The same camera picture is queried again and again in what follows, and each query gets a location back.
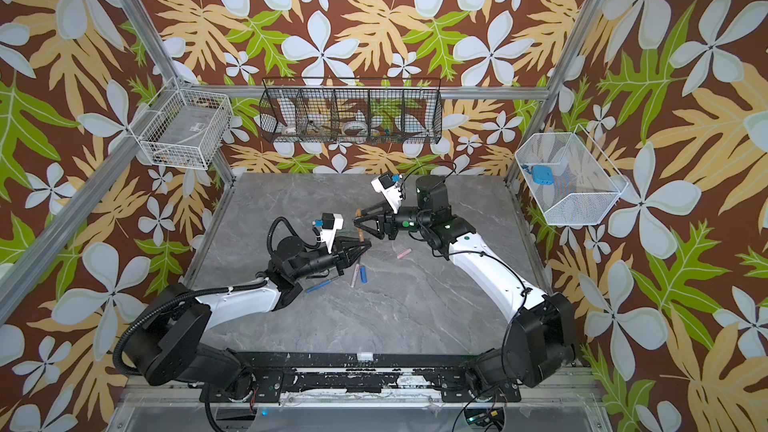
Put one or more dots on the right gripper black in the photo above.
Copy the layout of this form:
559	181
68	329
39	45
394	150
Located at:
383	222

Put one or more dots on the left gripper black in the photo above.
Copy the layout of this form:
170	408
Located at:
339	260

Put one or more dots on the pink pen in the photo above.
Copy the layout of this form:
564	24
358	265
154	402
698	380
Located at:
355	275

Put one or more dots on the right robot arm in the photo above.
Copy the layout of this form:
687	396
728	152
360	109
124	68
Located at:
540	336

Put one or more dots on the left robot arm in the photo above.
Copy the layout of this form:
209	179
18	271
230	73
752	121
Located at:
164	343

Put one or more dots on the blue pen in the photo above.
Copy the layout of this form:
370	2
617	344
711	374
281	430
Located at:
319	286

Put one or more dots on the blue object in basket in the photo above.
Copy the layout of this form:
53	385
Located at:
541	175

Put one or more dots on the white mesh basket right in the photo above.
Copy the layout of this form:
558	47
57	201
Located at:
587	182

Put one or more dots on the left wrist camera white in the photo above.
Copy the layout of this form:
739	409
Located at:
326	229

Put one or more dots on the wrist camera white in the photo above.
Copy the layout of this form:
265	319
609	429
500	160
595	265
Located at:
390	186
326	229

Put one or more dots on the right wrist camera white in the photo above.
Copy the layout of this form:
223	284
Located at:
390	186

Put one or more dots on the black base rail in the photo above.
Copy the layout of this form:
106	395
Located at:
455	378

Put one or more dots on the black wire basket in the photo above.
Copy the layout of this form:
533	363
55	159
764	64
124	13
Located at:
351	109

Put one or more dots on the white wire basket left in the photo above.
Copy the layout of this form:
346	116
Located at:
182	126

